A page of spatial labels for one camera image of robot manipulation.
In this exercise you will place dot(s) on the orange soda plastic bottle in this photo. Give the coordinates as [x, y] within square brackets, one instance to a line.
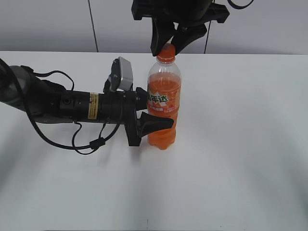
[164, 88]

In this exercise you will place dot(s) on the orange bottle cap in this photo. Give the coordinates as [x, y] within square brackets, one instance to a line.
[167, 54]

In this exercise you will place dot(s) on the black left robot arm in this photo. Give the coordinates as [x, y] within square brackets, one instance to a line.
[47, 102]

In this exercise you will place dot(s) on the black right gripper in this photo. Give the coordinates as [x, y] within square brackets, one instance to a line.
[184, 20]

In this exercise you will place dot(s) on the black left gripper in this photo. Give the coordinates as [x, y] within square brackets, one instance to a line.
[120, 108]

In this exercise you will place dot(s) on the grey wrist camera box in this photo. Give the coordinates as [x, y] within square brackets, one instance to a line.
[121, 76]

